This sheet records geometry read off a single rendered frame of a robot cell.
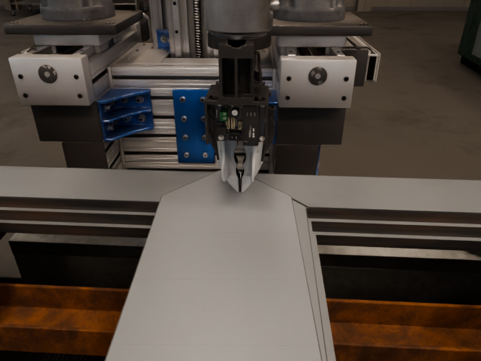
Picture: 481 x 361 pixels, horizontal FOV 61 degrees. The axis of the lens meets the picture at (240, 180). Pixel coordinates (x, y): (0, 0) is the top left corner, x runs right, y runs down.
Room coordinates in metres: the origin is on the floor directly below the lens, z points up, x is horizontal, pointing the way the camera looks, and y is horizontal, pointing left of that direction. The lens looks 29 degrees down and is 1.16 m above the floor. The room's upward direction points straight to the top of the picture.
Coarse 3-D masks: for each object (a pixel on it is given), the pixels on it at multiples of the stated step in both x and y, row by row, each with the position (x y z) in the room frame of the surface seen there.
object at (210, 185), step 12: (204, 180) 0.52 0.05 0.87; (216, 180) 0.52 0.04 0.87; (180, 192) 0.49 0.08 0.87; (192, 192) 0.49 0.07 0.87; (204, 192) 0.49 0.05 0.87; (216, 192) 0.49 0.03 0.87; (228, 192) 0.49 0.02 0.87; (240, 192) 0.49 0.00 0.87; (252, 192) 0.49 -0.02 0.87; (264, 192) 0.49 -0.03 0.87; (276, 192) 0.49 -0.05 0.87
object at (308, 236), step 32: (0, 224) 0.47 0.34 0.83; (32, 224) 0.46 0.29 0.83; (64, 224) 0.46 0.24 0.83; (96, 224) 0.46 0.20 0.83; (128, 224) 0.46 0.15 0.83; (320, 224) 0.44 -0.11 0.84; (352, 224) 0.44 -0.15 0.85; (384, 224) 0.44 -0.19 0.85; (416, 224) 0.44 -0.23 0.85; (448, 224) 0.44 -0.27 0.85; (480, 224) 0.44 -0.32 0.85; (320, 288) 0.32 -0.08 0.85; (320, 320) 0.26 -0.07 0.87
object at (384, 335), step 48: (0, 288) 0.46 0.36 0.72; (48, 288) 0.45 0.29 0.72; (96, 288) 0.45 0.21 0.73; (0, 336) 0.38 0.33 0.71; (48, 336) 0.37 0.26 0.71; (96, 336) 0.37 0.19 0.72; (336, 336) 0.40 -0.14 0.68; (384, 336) 0.40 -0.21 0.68; (432, 336) 0.40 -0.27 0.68; (480, 336) 0.40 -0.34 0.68
